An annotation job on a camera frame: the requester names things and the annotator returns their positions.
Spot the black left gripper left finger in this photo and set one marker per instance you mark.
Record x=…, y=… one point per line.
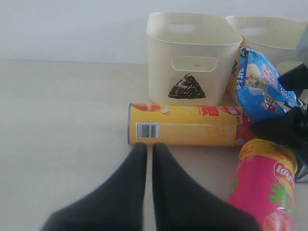
x=116, y=205

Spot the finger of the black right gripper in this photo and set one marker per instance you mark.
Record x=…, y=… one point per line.
x=295, y=80
x=290, y=129

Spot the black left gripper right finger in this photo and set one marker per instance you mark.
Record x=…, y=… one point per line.
x=181, y=204

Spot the blue instant noodle packet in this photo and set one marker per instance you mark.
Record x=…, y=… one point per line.
x=258, y=91

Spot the pink Lay's chips can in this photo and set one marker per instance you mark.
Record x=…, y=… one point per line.
x=264, y=184

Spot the yellow Lay's chips can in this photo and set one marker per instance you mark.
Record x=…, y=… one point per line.
x=188, y=125

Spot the blue white milk carton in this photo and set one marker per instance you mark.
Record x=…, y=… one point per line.
x=301, y=174

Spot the cream bin square mark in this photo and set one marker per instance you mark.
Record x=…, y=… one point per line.
x=275, y=38

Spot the cream bin triangle mark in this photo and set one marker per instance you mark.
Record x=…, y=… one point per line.
x=190, y=56

